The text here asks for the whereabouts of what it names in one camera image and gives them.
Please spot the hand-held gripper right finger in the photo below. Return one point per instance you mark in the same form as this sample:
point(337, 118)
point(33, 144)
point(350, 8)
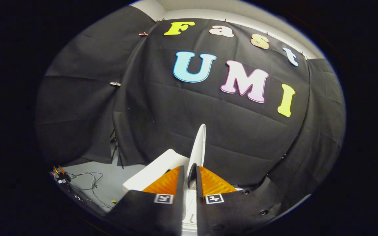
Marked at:
point(198, 186)

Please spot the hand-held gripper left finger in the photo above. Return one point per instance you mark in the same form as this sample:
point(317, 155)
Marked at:
point(180, 186)

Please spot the white toilet lid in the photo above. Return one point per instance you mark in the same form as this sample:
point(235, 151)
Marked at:
point(198, 147)

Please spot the white toilet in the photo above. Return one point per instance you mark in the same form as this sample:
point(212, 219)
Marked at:
point(153, 173)

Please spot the black backdrop cloth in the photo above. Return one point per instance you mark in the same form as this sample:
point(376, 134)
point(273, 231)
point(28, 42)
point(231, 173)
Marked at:
point(208, 124)

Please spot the black tripod stand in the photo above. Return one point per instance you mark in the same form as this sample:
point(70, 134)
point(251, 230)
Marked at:
point(116, 150)

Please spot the black power strip with plugs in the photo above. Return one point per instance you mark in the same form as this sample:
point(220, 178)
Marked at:
point(61, 178)

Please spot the silver clip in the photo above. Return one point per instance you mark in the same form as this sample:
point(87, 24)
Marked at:
point(115, 84)

